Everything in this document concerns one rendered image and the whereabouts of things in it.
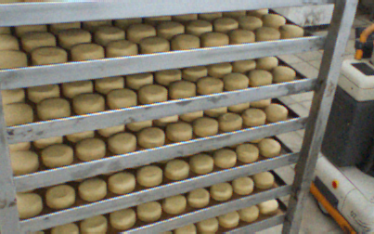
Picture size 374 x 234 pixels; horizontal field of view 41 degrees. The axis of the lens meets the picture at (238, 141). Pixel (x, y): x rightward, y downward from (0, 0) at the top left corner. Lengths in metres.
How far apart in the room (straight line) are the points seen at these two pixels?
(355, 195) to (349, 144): 0.26
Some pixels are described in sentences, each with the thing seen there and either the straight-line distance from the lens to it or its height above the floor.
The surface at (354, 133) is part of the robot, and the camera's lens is 2.57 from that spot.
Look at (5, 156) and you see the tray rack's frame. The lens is 0.78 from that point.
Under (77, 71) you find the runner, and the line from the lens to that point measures 0.77.
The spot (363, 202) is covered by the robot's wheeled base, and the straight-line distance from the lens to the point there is 2.52.
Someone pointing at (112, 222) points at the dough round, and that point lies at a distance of 1.02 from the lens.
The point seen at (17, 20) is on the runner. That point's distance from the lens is 0.72.
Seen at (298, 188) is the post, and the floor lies 1.07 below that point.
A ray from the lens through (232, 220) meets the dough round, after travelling 1.17.
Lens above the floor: 1.74
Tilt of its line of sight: 32 degrees down
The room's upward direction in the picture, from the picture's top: 9 degrees clockwise
